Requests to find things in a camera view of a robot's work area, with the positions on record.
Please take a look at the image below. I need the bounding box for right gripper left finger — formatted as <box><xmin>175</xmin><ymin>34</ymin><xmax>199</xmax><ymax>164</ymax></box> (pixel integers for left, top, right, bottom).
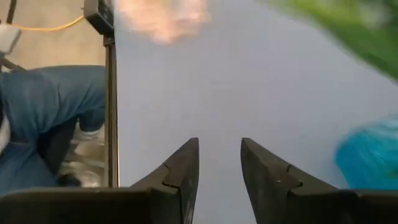
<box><xmin>129</xmin><ymin>137</ymin><xmax>200</xmax><ymax>224</ymax></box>

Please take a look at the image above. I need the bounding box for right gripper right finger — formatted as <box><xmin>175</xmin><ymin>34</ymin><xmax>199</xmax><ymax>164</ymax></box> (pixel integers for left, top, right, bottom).
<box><xmin>240</xmin><ymin>137</ymin><xmax>339</xmax><ymax>224</ymax></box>

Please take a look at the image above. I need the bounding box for large white blossom spray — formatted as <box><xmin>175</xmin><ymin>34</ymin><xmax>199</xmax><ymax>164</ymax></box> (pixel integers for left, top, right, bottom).
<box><xmin>257</xmin><ymin>0</ymin><xmax>398</xmax><ymax>82</ymax></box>

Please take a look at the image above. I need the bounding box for blue glass vase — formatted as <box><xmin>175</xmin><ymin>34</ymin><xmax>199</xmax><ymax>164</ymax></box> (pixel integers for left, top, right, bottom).
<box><xmin>334</xmin><ymin>113</ymin><xmax>398</xmax><ymax>191</ymax></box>

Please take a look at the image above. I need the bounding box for blue-grey table mat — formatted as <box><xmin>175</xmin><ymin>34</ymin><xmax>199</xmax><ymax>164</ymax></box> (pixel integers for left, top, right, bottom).
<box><xmin>113</xmin><ymin>0</ymin><xmax>398</xmax><ymax>224</ymax></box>

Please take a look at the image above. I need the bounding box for person's hand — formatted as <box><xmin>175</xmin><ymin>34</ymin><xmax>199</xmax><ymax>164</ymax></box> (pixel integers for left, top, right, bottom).
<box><xmin>116</xmin><ymin>0</ymin><xmax>211</xmax><ymax>46</ymax></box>

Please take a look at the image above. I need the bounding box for person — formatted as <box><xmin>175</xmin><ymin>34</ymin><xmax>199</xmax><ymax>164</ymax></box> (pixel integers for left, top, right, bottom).
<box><xmin>0</xmin><ymin>64</ymin><xmax>106</xmax><ymax>195</ymax></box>

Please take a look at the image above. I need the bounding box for black aluminium table frame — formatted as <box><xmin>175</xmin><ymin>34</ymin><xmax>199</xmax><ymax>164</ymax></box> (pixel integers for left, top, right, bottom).
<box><xmin>83</xmin><ymin>0</ymin><xmax>121</xmax><ymax>189</ymax></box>

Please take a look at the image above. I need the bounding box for yellow cable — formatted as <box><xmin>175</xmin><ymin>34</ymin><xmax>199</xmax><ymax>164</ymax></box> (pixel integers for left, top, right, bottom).
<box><xmin>12</xmin><ymin>14</ymin><xmax>85</xmax><ymax>32</ymax></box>

